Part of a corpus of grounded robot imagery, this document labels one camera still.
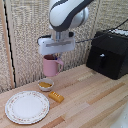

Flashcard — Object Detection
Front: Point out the black box appliance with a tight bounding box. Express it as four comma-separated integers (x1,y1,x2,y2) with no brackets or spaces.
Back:
85,28,128,81

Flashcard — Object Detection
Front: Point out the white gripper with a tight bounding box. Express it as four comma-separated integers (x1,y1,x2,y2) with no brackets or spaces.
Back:
37,31,77,57

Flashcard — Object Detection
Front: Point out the yellow food in bowl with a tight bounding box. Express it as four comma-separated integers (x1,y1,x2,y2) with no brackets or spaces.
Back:
39,81,53,89

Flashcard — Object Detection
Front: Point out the pink mug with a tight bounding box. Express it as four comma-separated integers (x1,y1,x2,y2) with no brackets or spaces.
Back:
42,54,65,78

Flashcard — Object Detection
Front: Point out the yellow butter block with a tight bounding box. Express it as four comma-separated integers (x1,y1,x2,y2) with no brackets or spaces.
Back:
48,90,65,104

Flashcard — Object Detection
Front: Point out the black cable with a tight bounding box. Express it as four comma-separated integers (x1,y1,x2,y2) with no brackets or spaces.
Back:
75,18,128,44

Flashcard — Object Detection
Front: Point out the white floral-rimmed plate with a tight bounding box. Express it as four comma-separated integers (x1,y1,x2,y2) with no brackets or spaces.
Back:
4,90,51,125

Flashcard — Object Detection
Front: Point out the small white bowl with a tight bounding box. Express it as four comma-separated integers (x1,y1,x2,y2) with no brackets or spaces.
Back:
37,78,55,92

